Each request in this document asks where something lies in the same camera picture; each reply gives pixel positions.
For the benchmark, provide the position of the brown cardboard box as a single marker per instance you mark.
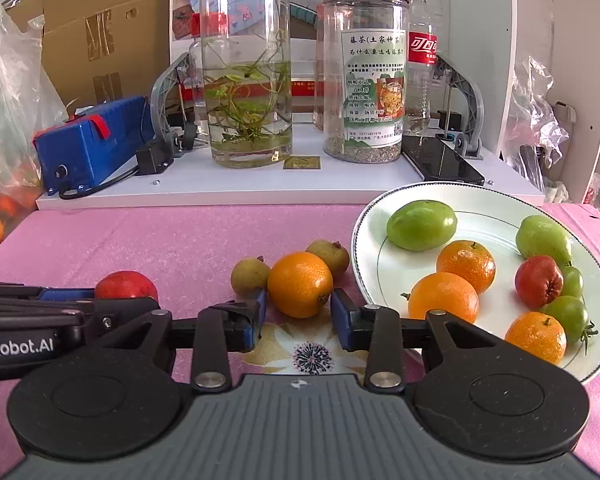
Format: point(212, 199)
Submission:
point(105, 20)

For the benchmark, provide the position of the white shelf unit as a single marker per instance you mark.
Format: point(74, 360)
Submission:
point(570, 20)

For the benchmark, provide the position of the white base board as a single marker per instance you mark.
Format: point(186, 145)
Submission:
point(260, 185)

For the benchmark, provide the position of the white round plate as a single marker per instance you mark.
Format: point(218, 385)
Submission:
point(500, 210)

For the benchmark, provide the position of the grey metal bracket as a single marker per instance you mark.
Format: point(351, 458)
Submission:
point(467, 105)
point(162, 90)

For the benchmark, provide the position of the red fruit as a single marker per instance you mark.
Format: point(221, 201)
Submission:
point(537, 281)
point(125, 285)

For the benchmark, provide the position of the small green tomato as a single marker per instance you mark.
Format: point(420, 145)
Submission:
point(570, 316)
point(573, 281)

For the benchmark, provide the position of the cola bottle with red label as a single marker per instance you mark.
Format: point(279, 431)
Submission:
point(422, 50)

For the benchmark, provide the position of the small black box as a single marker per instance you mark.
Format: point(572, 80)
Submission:
point(451, 120)

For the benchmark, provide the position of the clear bottle with red cap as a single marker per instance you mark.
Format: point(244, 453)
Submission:
point(195, 65)

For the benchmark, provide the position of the crumpled clear plastic bag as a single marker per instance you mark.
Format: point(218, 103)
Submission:
point(535, 115)

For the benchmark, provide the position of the brownish green fruit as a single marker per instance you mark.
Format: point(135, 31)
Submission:
point(249, 275)
point(330, 257)

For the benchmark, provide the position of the clear plastic bag with tangerines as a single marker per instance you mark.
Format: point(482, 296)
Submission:
point(10, 110)

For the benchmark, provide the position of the clear plastic jar with label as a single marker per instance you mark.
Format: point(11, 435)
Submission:
point(365, 60)

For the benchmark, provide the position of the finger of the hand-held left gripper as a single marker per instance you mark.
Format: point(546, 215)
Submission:
point(65, 294)
point(107, 321)

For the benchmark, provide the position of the small black adapter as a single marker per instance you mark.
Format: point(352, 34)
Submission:
point(154, 158)

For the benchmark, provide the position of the black phone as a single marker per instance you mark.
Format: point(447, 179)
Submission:
point(442, 160)

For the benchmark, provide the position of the pink floral tablecloth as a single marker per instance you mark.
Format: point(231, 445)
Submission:
point(155, 240)

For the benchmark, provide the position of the large green fruit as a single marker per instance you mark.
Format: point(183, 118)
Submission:
point(421, 225)
point(542, 240)

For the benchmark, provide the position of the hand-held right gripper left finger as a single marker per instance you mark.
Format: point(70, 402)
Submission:
point(258, 315)

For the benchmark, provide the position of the blue plastic box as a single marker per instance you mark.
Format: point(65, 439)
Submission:
point(90, 145)

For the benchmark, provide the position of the small orange tangerine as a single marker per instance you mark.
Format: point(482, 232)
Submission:
point(535, 338)
point(466, 266)
point(300, 285)
point(442, 299)

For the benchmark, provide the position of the glass vase with water plants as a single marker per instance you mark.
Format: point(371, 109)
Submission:
point(247, 85)

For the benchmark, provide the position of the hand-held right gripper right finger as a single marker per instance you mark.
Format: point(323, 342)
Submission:
point(341, 317)

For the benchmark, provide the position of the gold square sticker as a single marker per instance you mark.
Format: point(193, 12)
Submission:
point(302, 163)

